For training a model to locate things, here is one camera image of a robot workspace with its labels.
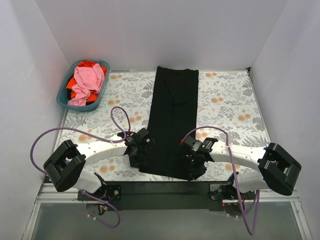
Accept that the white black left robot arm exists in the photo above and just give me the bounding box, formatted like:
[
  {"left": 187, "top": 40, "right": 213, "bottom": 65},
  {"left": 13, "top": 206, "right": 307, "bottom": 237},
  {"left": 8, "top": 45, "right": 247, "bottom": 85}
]
[{"left": 43, "top": 128, "right": 155, "bottom": 200}]

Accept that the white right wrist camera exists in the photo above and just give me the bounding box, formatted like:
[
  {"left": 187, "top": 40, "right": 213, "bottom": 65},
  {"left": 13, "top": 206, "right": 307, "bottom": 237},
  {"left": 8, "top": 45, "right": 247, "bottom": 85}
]
[{"left": 180, "top": 135, "right": 192, "bottom": 146}]

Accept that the floral patterned table mat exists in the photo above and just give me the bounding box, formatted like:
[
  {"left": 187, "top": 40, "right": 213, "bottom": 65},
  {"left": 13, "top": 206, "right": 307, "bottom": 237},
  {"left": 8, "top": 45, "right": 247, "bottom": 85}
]
[{"left": 49, "top": 70, "right": 281, "bottom": 182}]

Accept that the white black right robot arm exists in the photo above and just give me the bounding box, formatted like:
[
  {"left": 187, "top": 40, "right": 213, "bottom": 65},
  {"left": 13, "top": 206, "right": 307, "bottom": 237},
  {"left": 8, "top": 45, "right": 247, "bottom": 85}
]
[{"left": 180, "top": 136, "right": 302, "bottom": 199}]

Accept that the orange t shirt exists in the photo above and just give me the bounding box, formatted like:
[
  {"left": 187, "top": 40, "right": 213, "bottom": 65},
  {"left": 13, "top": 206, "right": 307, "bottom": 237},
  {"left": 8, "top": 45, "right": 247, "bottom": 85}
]
[{"left": 65, "top": 60, "right": 108, "bottom": 101}]

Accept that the pink t shirt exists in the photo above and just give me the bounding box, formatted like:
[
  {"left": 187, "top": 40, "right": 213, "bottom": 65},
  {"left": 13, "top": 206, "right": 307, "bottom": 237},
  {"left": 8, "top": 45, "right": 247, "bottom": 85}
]
[{"left": 67, "top": 63, "right": 105, "bottom": 107}]

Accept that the teal plastic laundry basket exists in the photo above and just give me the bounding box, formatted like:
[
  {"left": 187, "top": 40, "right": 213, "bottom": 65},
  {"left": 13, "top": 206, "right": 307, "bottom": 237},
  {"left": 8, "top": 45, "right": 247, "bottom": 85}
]
[{"left": 56, "top": 59, "right": 110, "bottom": 112}]

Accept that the black t shirt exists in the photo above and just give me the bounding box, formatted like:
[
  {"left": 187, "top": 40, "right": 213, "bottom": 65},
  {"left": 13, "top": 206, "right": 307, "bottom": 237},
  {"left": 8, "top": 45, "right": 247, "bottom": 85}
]
[{"left": 139, "top": 66, "right": 199, "bottom": 180}]

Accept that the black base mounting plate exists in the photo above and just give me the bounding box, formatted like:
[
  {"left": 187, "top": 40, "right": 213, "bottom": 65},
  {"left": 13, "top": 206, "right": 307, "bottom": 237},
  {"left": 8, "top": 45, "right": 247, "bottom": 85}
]
[{"left": 77, "top": 180, "right": 258, "bottom": 212}]

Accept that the aluminium frame rail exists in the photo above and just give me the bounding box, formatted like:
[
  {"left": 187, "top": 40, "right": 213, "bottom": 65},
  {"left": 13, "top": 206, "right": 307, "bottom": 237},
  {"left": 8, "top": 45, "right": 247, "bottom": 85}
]
[{"left": 23, "top": 180, "right": 319, "bottom": 240}]

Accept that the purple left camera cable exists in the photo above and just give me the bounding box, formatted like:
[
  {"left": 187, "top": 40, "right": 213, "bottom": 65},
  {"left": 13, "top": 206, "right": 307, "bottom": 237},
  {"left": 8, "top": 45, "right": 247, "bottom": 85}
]
[{"left": 30, "top": 106, "right": 132, "bottom": 228}]

